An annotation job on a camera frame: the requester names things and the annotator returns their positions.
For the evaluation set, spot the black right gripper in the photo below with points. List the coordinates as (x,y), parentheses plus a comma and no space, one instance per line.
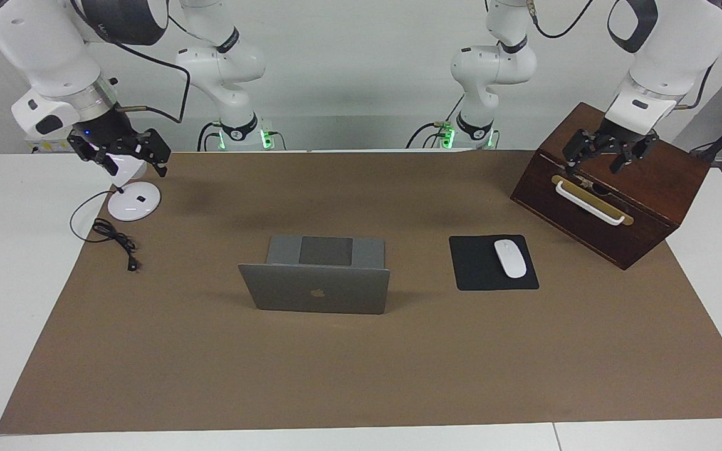
(107,131)

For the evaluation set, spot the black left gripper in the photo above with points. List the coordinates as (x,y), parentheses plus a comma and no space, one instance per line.
(618,138)

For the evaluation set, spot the silver laptop with apple logo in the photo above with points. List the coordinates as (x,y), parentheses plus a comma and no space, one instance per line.
(286,294)

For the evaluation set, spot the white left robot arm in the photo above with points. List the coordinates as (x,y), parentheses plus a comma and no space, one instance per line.
(674,44)

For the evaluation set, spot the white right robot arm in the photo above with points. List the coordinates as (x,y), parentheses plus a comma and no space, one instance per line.
(29,44)

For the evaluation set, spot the dark brown wooden box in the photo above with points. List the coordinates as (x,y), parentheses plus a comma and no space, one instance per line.
(649,188)

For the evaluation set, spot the white desk lamp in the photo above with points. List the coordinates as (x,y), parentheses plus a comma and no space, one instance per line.
(126,210)

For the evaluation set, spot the white computer mouse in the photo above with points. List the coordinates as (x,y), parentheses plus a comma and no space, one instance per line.
(510,258)

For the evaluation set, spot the black mouse pad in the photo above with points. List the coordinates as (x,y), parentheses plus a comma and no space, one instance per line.
(474,269)

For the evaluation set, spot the brown table mat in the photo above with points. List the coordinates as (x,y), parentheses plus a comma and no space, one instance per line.
(361,376)

